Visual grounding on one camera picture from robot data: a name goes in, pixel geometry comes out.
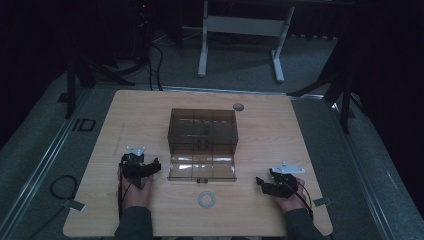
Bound grey tape strip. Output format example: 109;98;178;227
62;198;87;212
312;196;334;207

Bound metal floor rail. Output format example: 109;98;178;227
328;99;406;240
0;87;95;235

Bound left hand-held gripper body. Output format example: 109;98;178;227
119;145;150;190

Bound brown transparent plastic box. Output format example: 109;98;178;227
166;107;240;184

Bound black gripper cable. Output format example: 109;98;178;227
282;175;315;222
116;165;125;220

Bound person's left hand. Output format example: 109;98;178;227
120;173;155;212

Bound white tape ring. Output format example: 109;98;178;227
197;190;217;210

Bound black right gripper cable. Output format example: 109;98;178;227
282;175;315;222

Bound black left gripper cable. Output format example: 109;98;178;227
116;165;125;220

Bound black hanging cables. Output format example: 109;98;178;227
145;39;165;92

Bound black looped floor cable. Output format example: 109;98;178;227
49;174;79;202

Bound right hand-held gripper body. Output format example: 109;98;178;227
268;161;306;200

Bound black tripod stand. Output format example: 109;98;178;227
57;49;137;120
287;39;366;135

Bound person's right hand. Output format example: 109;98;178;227
273;177;313;214

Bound white metal table frame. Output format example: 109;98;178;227
197;0;297;84

